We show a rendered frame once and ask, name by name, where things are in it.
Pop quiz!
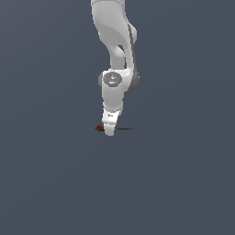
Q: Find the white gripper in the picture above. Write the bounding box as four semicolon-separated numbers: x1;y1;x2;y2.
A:
101;106;123;137

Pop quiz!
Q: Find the thin black and red tool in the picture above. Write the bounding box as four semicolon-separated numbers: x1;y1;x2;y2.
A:
95;124;133;132

